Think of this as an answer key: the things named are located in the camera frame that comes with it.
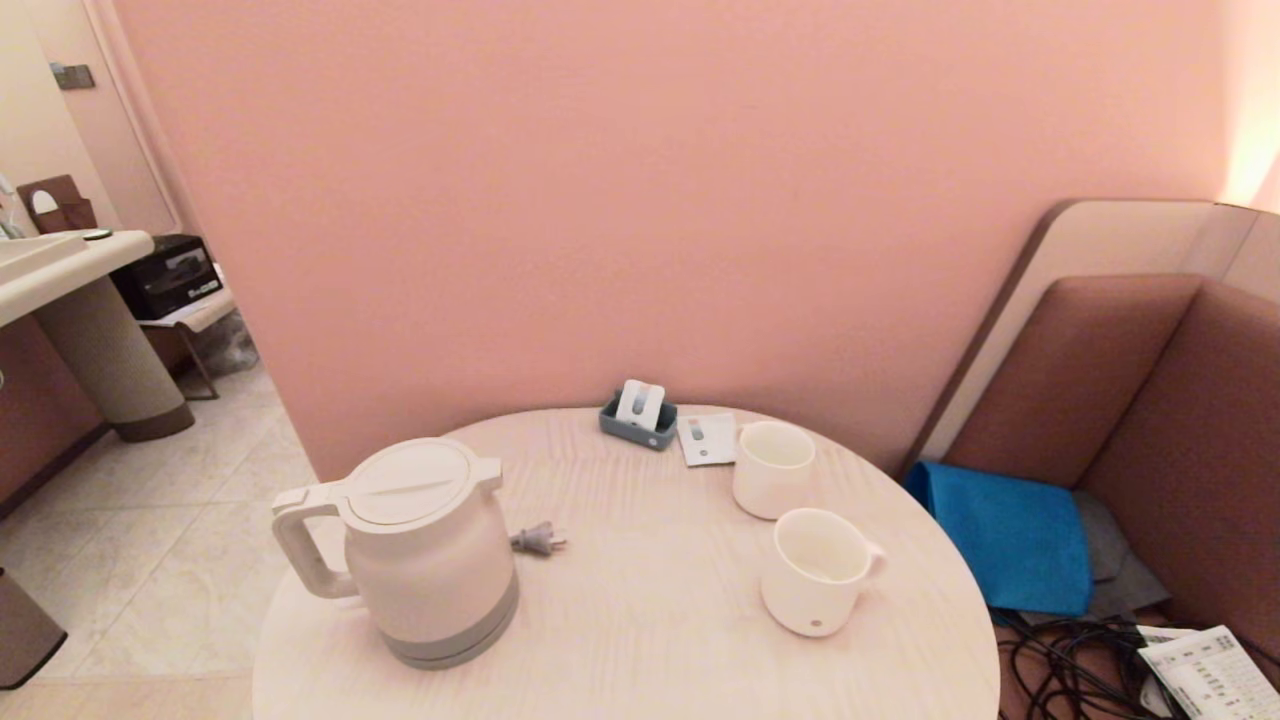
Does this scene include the white ribbed mug with logo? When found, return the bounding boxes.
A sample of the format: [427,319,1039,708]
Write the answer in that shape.
[760,508,889,638]

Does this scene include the white electric kettle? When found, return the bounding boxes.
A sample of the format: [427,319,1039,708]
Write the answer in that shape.
[271,436,522,670]

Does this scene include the teal sachet holder tray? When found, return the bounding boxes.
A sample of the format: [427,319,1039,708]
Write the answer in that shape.
[598,393,681,452]

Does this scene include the flat white square packet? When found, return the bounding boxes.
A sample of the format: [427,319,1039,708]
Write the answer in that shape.
[676,411,742,469]

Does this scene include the plain white ribbed mug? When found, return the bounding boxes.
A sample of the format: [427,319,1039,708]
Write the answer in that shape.
[732,421,817,521]

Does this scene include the grey power plug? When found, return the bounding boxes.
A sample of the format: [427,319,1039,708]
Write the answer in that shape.
[509,520,569,558]

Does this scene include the grey round kettle base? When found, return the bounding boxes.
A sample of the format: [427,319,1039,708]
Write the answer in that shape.
[383,600,522,670]

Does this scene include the clear plastic bag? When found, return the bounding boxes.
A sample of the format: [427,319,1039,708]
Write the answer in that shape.
[187,310,262,378]

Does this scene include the blue folded cloth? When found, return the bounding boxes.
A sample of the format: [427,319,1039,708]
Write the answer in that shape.
[904,459,1095,617]

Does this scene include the small beige metal-legged bench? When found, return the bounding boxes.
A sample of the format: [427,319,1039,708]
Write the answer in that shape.
[137,290,239,401]

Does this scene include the beige headboard panel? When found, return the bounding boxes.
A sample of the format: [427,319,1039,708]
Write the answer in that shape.
[905,198,1280,471]

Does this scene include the black box appliance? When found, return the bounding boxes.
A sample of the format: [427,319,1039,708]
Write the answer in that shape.
[110,233,225,322]

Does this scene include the brown upholstered sofa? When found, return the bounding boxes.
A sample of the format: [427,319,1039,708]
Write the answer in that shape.
[905,274,1280,720]

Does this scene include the grey folded cloth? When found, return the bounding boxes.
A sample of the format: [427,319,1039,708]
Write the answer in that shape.
[1075,490,1173,623]

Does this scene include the brown tissue box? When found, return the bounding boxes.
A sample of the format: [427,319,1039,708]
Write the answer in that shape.
[16,174,100,235]

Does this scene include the printed white paper sheet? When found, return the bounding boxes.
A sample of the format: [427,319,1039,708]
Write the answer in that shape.
[1138,625,1280,720]

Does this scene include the brown waste bin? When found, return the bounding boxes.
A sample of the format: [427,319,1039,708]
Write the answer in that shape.
[0,567,70,690]

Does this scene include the black tangled cables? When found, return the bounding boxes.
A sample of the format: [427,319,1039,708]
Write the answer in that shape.
[998,608,1280,720]

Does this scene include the white pedestal counter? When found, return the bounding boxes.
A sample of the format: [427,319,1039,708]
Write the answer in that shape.
[0,229,197,443]

